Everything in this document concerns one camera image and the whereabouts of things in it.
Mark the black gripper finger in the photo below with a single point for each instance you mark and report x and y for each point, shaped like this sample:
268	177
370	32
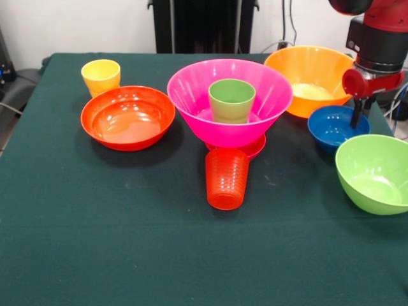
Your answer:
369	102
356	114

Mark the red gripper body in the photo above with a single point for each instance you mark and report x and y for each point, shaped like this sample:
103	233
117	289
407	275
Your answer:
354	83

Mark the small dark blue bowl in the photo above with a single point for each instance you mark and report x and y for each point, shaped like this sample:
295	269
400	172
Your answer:
328	127

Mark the large orange bowl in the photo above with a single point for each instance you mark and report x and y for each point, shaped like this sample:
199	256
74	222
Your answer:
306	70

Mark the light green bowl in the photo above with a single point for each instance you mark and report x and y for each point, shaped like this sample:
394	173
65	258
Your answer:
373	178

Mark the small magenta bowl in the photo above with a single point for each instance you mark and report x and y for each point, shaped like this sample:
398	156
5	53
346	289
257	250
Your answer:
258	148

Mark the green cup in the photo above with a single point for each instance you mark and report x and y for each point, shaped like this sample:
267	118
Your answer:
232	105

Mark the orange-red ribbed cup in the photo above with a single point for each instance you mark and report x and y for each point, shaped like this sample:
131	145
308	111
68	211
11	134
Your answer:
226	181

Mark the large pink bowl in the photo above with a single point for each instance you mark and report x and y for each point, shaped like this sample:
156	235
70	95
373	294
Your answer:
194	105

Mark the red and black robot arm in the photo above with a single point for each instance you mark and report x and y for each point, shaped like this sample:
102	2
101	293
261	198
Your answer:
379	41

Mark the dark green tablecloth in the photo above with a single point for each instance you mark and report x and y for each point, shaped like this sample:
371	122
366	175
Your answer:
204	239

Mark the red shallow bowl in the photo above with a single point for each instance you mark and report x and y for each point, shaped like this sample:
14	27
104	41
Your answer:
127	122

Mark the yellow cup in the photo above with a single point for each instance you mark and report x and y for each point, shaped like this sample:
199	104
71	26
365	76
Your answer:
100	79

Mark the black equipment box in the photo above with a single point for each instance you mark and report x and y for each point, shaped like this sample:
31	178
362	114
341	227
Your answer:
4	63

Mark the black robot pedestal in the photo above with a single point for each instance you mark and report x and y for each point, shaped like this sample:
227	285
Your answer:
204	25

